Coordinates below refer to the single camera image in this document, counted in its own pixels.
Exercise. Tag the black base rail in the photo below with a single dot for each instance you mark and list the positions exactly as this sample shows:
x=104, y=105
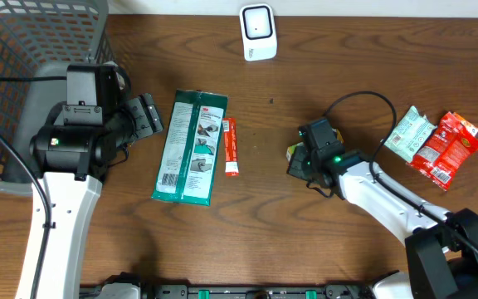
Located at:
x=264, y=292

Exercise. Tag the red chocolate bar wrapper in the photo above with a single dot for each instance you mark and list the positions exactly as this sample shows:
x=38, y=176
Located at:
x=230, y=138

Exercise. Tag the grey plastic mesh basket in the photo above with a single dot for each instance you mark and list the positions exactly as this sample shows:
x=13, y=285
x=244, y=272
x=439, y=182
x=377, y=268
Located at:
x=38, y=41

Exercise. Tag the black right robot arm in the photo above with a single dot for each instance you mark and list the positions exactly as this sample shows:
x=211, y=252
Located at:
x=441, y=246

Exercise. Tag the green tea drink carton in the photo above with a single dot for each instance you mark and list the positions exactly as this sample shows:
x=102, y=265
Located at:
x=291, y=149

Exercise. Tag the white barcode scanner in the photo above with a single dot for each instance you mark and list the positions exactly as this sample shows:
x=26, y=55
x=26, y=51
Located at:
x=258, y=31

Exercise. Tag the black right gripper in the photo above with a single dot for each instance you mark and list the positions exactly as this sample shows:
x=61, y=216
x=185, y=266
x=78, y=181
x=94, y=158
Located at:
x=295, y=168

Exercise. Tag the red snack bag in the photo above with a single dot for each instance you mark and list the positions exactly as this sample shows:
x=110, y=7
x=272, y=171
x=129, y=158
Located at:
x=451, y=143

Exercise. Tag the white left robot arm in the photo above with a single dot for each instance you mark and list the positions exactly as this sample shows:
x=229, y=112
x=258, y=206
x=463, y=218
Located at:
x=73, y=145

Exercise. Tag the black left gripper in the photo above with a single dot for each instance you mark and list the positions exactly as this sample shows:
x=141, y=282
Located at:
x=150, y=121

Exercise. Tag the mint wet wipes pack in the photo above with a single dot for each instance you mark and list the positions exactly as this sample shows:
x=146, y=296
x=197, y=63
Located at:
x=410, y=134

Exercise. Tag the green white 3M package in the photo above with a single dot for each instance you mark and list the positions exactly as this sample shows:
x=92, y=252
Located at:
x=188, y=163

